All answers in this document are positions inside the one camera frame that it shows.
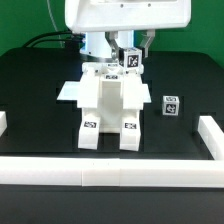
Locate black cables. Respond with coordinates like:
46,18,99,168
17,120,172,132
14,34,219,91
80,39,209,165
21,0,86,49

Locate white chair seat part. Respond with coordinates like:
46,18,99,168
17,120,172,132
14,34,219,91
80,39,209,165
99,81,122,133

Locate white chair backrest frame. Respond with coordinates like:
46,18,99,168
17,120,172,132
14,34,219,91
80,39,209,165
77,62,144,133

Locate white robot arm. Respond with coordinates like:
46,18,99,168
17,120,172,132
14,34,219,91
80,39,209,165
65,0,191,59

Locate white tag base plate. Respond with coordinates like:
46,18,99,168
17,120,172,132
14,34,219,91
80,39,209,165
57,81,151,103

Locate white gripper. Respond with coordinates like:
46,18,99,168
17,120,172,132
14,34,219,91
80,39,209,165
65,0,191,62

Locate white front rail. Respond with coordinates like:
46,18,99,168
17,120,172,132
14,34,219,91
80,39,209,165
0,156,224,188

